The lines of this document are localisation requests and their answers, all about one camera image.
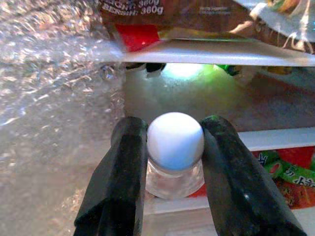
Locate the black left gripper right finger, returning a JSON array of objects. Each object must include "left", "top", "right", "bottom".
[{"left": 199, "top": 114, "right": 308, "bottom": 236}]

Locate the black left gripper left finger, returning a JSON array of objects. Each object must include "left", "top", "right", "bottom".
[{"left": 73, "top": 116, "right": 150, "bottom": 236}]

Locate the clear bottle white cap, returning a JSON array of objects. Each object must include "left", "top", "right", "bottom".
[{"left": 144, "top": 112, "right": 205, "bottom": 200}]

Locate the white fridge shelf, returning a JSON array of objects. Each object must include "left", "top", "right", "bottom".
[
  {"left": 120, "top": 39, "right": 315, "bottom": 67},
  {"left": 238, "top": 129, "right": 315, "bottom": 152}
]

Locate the red green snack packet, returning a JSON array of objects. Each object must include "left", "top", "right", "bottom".
[{"left": 252, "top": 146, "right": 315, "bottom": 209}]

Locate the clear bubble wrap sheet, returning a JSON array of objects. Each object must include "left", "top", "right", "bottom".
[{"left": 0, "top": 0, "right": 128, "bottom": 236}]

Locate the noodle picture food packet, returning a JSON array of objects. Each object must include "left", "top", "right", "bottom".
[{"left": 231, "top": 0, "right": 315, "bottom": 55}]

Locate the brown snack packet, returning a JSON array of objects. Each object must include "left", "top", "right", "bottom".
[{"left": 99, "top": 0, "right": 254, "bottom": 53}]

